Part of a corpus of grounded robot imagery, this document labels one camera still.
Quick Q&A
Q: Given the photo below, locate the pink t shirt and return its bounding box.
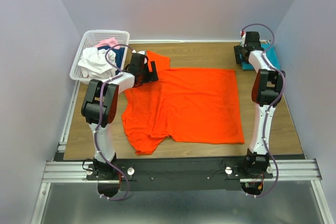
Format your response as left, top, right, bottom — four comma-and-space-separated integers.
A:
95, 38, 118, 48

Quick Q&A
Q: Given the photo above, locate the white plastic laundry basket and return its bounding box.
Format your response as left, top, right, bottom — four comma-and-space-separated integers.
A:
69, 29, 130, 84

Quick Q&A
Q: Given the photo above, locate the teal t shirt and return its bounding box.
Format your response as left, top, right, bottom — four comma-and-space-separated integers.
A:
239, 47, 280, 71

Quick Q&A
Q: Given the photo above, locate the white crumpled t shirt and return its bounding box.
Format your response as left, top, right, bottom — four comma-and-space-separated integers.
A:
78, 47, 117, 79

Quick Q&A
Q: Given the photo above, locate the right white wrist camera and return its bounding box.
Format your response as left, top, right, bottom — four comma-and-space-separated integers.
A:
240, 30, 246, 42

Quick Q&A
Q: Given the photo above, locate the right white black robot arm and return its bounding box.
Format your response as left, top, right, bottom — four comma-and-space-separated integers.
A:
234, 31, 285, 178

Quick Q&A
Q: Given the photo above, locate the aluminium extrusion frame rail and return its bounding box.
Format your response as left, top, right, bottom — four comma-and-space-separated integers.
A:
30, 39, 336, 224

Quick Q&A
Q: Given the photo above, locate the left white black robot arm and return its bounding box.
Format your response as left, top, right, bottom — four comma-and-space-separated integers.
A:
81, 51, 159, 180

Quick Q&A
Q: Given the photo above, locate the navy blue t shirt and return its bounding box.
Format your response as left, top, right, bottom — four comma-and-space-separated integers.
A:
98, 46, 125, 69

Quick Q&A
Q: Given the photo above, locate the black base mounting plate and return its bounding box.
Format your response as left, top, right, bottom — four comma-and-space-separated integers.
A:
84, 156, 273, 195

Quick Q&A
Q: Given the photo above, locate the orange t shirt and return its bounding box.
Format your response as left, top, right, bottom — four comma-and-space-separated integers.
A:
122, 51, 244, 155

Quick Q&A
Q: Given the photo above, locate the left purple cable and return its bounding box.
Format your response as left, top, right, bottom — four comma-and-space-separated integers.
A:
93, 44, 137, 202

